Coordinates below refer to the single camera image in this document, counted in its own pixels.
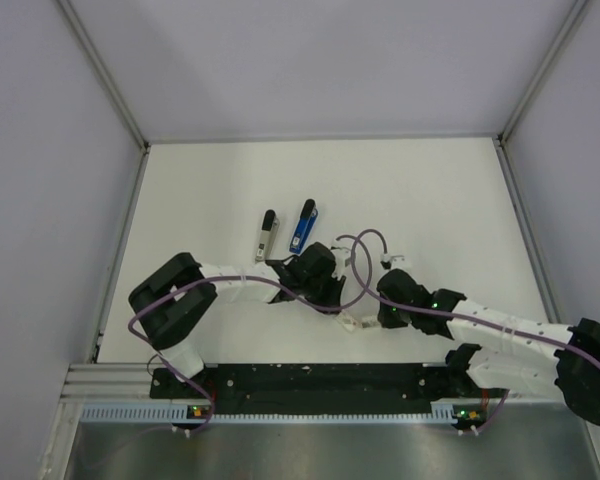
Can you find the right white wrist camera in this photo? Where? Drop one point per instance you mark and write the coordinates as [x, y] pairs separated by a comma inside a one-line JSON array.
[[395, 261]]

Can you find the white red staple box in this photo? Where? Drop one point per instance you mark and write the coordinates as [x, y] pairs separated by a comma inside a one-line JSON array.
[[347, 321]]

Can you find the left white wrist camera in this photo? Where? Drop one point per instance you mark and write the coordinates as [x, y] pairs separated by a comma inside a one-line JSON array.
[[342, 255]]

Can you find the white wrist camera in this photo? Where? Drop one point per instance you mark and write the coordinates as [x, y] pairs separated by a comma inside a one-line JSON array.
[[395, 261], [342, 255]]

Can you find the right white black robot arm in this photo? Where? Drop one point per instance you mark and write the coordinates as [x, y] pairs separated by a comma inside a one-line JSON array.
[[499, 351]]

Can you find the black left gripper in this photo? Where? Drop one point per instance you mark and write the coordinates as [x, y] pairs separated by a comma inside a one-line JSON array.
[[334, 296]]

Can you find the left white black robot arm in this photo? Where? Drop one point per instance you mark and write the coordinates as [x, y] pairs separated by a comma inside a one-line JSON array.
[[171, 302]]

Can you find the grey black stapler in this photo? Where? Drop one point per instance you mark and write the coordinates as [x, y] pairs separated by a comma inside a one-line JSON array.
[[267, 236]]

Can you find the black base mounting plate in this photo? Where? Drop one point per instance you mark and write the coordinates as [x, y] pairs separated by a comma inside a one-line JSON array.
[[317, 389]]

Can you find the blue black stapler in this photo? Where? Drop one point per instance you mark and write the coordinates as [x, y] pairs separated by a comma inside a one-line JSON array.
[[304, 226]]

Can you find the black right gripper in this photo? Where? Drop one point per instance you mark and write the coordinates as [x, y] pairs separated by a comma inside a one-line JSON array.
[[388, 321]]

